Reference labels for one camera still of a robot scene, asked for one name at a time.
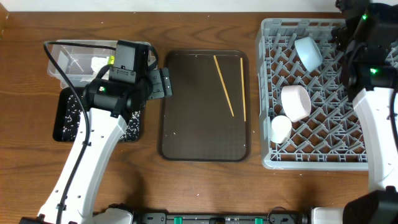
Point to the brown serving tray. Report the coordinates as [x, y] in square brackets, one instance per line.
[196, 122]

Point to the clear plastic bin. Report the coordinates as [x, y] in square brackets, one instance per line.
[75, 61]

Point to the white cup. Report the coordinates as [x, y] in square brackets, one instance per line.
[281, 127]

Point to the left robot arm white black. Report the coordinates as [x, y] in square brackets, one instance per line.
[107, 103]

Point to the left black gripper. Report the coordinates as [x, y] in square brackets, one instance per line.
[161, 79]

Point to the light blue bowl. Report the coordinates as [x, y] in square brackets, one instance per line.
[309, 53]

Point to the black bin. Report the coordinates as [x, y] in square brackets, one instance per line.
[62, 124]

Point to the pink bowl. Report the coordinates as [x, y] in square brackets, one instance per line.
[296, 102]

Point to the grey dishwasher rack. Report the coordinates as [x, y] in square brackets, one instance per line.
[330, 138]

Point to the black rail at table edge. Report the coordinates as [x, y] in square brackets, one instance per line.
[277, 215]

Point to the waste paper wrapper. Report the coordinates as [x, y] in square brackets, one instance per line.
[99, 62]

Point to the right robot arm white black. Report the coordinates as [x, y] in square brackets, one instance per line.
[365, 39]

